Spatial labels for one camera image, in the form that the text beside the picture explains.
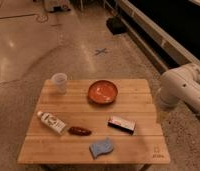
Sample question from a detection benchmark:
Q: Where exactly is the orange bowl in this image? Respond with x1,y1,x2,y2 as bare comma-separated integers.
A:
88,80,118,104

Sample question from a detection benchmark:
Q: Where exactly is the clear plastic cup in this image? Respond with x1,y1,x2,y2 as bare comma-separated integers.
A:
51,73,67,93

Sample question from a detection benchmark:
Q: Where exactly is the blue sponge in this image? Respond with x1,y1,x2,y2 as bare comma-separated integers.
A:
89,138,114,159

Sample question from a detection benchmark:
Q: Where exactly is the black object on floor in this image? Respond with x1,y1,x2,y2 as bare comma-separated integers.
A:
106,17,126,35

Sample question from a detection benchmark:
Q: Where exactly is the wooden folding table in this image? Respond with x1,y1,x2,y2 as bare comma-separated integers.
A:
18,79,170,165

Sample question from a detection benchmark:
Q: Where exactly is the boxed eraser red white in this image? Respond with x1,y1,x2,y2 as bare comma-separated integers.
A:
108,116,136,134

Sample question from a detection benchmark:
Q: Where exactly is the white tube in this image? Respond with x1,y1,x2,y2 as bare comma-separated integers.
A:
37,111,66,134

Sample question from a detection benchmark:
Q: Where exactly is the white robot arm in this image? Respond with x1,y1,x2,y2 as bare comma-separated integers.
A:
157,63,200,113

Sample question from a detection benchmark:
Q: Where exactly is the dark red sausage toy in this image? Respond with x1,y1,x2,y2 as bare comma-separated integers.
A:
68,127,91,136

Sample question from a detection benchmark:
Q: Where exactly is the white machine base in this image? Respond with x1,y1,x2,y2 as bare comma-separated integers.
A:
43,0,70,12

